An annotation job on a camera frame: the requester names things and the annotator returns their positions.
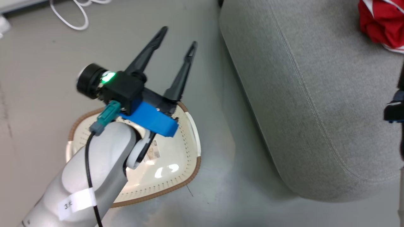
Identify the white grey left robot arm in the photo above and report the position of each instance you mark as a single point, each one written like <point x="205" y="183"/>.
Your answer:
<point x="104" y="151"/>

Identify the blue camera bracket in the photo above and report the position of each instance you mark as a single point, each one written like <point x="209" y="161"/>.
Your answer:
<point x="151" y="121"/>

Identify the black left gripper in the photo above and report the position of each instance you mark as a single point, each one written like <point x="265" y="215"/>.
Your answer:
<point x="161" y="102"/>

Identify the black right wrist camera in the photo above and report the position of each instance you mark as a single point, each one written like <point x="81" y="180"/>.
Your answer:
<point x="396" y="112"/>

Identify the grey fabric sofa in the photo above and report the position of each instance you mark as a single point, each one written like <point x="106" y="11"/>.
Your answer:
<point x="315" y="94"/>

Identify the red and white garment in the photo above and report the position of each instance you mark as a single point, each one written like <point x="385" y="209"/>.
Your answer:
<point x="385" y="22"/>

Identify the printed basket sticker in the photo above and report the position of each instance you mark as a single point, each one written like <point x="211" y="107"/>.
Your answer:
<point x="154" y="151"/>

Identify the white plug block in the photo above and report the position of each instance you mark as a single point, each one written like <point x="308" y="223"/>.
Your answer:
<point x="3" y="26"/>

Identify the cream laundry basket brown rim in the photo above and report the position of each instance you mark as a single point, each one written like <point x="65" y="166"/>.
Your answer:
<point x="172" y="157"/>

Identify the grey wall base rail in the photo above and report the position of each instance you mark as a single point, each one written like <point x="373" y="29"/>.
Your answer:
<point x="15" y="4"/>

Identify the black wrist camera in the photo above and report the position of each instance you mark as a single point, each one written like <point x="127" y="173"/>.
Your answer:
<point x="396" y="112"/>
<point x="120" y="86"/>

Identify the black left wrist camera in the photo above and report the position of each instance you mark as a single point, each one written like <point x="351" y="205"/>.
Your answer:
<point x="120" y="86"/>

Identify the white tape label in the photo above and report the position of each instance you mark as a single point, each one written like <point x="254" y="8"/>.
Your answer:
<point x="79" y="203"/>

